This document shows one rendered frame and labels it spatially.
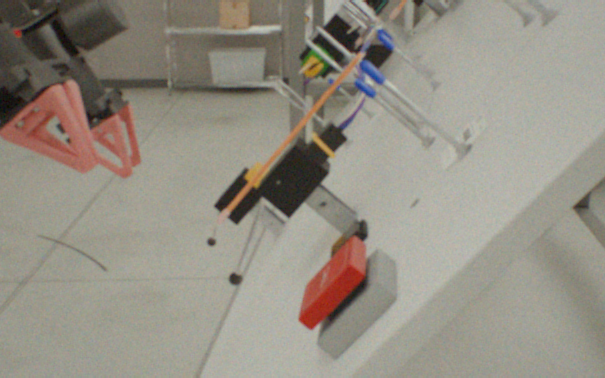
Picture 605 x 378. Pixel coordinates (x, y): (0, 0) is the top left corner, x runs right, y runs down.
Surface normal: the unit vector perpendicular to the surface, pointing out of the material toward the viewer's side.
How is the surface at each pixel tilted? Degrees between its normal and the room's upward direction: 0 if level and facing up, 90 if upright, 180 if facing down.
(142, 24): 90
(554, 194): 90
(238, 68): 95
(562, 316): 0
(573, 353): 0
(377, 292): 90
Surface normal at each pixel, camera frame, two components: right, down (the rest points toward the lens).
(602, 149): -0.11, 0.29
